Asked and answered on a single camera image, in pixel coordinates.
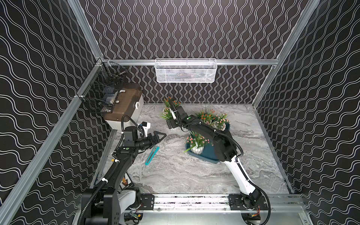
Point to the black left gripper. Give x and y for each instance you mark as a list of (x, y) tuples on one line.
[(152, 139)]

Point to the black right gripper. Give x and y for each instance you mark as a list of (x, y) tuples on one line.
[(172, 125)]

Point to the potted orange gypsophila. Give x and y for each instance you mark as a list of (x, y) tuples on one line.
[(166, 113)]

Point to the potted red gypsophila plant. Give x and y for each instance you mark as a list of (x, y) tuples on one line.
[(207, 116)]

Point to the potted pink gypsophila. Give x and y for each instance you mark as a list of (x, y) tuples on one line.
[(220, 121), (196, 143)]

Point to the teal plastic tray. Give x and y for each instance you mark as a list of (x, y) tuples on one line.
[(206, 154)]

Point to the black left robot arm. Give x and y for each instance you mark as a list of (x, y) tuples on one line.
[(100, 205)]

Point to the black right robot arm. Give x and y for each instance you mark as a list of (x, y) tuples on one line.
[(251, 195)]

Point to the brown storage box lid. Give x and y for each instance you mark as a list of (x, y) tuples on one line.
[(129, 103)]

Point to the yellow patterned card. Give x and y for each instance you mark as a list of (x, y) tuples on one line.
[(126, 182)]

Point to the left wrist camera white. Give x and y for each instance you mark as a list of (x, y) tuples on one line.
[(146, 126)]

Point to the white mesh wall basket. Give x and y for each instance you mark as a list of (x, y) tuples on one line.
[(185, 70)]

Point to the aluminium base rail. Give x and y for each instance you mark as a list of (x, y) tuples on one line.
[(218, 203)]

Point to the black wire wall basket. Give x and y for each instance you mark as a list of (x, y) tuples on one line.
[(105, 85)]

